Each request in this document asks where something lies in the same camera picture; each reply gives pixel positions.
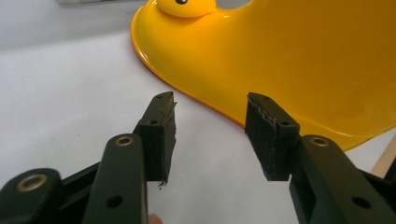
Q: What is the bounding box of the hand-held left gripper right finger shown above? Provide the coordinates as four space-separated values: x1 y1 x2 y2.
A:
244 91 302 182

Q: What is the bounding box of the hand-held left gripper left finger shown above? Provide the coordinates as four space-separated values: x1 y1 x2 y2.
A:
133 91 177 188

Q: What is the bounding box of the yellow rain boot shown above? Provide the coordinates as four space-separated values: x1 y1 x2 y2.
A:
130 0 396 152

